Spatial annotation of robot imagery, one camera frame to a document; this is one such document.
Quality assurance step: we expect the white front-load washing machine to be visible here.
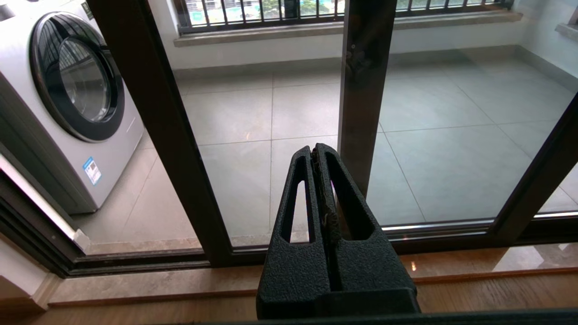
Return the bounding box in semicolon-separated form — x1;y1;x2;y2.
0;0;146;215

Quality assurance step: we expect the black balcony railing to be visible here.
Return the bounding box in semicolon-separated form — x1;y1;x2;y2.
173;0;515;36

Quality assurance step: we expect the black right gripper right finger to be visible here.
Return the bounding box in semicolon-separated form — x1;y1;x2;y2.
315;143;419;293

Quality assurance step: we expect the dark framed fixed glass panel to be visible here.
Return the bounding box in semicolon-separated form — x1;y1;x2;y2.
337;0;578;228

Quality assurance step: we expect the dark framed sliding glass door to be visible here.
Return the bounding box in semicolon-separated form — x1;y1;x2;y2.
86;0;578;268
0;148;578;279

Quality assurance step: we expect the stone window sill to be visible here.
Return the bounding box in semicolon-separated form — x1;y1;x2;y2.
555;22;578;44
173;11;524;48

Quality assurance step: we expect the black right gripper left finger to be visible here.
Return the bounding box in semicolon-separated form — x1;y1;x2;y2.
257;145;333;293

